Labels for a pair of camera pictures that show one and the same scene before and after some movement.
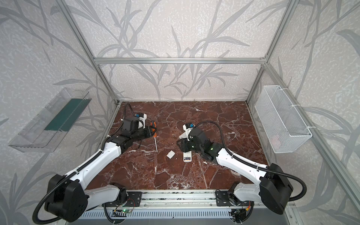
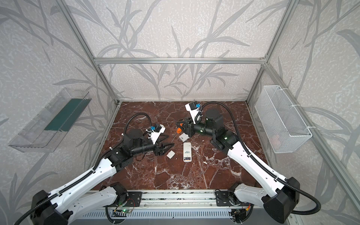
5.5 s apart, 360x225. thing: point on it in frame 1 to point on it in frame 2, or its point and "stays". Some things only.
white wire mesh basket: [285, 129] stays
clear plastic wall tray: [47, 131] stays
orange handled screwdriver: [153, 125] to [179, 130]
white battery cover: [170, 154] stays
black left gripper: [149, 131] to [156, 149]
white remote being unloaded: [187, 156] stays
